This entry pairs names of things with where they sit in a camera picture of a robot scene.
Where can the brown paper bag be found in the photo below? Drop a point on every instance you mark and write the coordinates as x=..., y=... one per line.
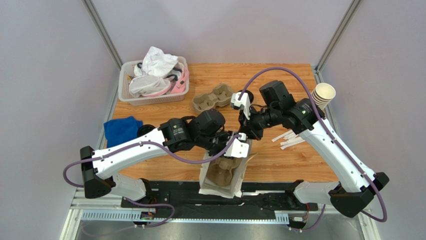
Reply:
x=234, y=189

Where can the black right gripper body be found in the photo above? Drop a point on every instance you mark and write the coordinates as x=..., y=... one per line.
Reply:
x=246, y=126

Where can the crumpled white paper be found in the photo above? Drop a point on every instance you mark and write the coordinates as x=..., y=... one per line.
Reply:
x=155, y=63

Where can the pink white item in basket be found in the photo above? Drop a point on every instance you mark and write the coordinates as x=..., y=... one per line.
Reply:
x=149, y=86

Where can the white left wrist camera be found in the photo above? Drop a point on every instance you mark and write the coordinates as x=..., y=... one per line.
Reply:
x=237, y=147

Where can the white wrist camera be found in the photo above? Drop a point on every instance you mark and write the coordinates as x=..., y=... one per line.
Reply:
x=237, y=147
x=240, y=106

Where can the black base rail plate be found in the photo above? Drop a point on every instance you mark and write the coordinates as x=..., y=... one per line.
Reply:
x=260, y=201

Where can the white wrapped straw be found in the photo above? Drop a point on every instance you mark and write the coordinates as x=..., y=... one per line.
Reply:
x=291, y=142
x=289, y=135

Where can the single cardboard cup carrier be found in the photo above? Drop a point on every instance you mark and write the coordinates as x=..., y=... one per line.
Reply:
x=221, y=170

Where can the cardboard cup carrier tray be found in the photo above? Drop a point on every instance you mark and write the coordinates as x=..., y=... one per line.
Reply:
x=220, y=96

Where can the blue folded cloth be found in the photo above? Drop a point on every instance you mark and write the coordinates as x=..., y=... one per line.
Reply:
x=121, y=130

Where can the stack of paper cups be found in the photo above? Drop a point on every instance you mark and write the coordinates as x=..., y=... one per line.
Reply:
x=323, y=94

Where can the aluminium frame rail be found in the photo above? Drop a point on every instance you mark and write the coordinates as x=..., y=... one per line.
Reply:
x=111, y=218

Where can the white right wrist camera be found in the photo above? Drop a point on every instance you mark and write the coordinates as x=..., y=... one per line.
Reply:
x=240, y=106

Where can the black plastic cup lid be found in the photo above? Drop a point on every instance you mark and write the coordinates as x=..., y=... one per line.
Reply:
x=250, y=96

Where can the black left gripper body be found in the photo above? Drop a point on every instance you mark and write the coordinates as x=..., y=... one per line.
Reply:
x=217, y=143

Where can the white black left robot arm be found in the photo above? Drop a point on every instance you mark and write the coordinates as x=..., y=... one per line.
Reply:
x=102, y=177

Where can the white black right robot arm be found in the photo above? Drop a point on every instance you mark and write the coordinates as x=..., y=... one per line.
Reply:
x=356, y=185

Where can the white plastic basket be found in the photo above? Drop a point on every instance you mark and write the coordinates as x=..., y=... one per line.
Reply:
x=127, y=70

